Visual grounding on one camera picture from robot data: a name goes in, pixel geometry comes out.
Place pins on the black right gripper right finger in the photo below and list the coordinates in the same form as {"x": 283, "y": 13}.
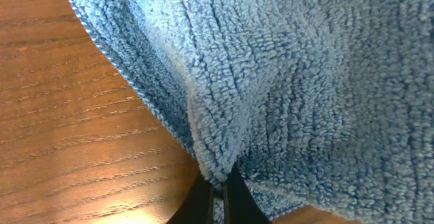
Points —
{"x": 239, "y": 205}

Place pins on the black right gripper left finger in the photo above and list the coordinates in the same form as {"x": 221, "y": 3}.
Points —
{"x": 198, "y": 206}

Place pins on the blue microfiber cloth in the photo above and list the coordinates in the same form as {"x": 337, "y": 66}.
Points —
{"x": 326, "y": 103}

